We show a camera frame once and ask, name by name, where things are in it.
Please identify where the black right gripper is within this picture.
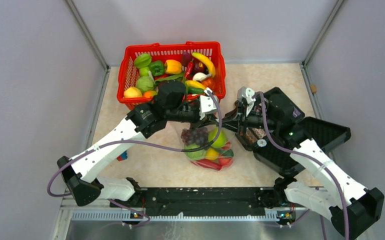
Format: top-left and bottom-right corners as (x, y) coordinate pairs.
(216, 102), (279, 136)

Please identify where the dark purple grape bunch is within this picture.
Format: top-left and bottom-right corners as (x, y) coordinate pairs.
(180, 127), (209, 147)

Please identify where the green pear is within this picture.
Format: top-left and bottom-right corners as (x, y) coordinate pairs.
(208, 127), (228, 149)

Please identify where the yellow apple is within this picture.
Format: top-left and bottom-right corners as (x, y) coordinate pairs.
(205, 147), (220, 161)

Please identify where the round green cabbage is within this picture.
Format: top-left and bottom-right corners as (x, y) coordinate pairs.
(184, 143), (206, 161)

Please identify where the clear zip top bag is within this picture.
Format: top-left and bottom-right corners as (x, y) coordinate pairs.
(180, 126), (235, 171)

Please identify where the red apple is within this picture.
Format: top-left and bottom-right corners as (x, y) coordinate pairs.
(218, 157), (234, 168)

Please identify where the red chili pepper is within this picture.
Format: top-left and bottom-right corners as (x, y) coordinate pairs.
(191, 158), (222, 171)

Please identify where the red plastic shopping basket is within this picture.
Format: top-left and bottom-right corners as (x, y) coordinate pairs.
(116, 41), (226, 109)

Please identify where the small dark green cucumber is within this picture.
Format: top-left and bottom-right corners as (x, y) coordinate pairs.
(220, 149), (234, 158)

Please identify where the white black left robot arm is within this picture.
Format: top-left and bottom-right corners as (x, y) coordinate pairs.
(57, 80), (222, 207)

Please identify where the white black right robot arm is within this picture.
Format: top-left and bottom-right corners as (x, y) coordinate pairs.
(221, 93), (385, 240)

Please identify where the black open tool case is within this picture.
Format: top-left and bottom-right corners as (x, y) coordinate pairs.
(233, 87), (352, 177)

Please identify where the white garlic bulb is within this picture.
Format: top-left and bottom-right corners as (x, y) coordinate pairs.
(192, 72), (212, 82)

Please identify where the yellow banana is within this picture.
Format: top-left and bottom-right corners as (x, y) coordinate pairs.
(191, 52), (216, 77)

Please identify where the yellow bell pepper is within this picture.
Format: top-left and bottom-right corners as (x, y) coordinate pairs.
(164, 59), (183, 75)

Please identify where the green bell pepper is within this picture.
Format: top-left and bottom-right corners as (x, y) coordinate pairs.
(148, 60), (165, 77)

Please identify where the red blue toy block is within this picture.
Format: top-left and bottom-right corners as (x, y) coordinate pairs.
(116, 151), (128, 162)

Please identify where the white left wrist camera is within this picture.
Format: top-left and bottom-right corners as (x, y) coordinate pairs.
(199, 87), (219, 120)

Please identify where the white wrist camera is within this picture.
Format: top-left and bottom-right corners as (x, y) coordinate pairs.
(199, 87), (219, 120)
(237, 86), (256, 117)

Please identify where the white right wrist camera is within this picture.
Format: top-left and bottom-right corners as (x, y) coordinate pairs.
(237, 86), (256, 117)

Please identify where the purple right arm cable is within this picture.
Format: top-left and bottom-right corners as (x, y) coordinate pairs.
(253, 91), (351, 240)

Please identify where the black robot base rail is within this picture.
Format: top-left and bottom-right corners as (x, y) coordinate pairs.
(109, 187), (299, 225)

